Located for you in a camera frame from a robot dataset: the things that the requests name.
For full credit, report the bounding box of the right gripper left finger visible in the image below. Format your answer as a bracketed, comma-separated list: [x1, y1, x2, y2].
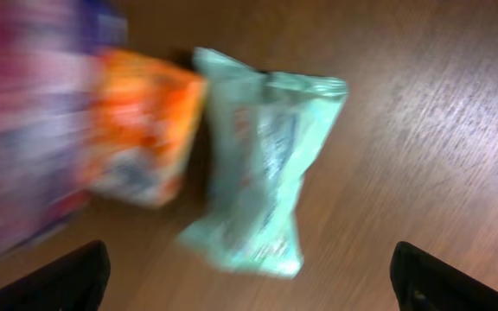
[0, 240, 111, 311]

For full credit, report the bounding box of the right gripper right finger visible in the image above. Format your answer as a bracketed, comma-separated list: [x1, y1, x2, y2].
[390, 241, 498, 311]

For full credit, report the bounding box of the orange pocket tissue pack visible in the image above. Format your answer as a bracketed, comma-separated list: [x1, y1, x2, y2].
[86, 48, 207, 208]

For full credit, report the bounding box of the teal wet wipes pouch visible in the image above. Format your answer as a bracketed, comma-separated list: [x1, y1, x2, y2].
[179, 48, 348, 278]

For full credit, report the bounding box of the red purple tissue pack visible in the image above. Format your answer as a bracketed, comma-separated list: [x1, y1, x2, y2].
[0, 0, 127, 256]

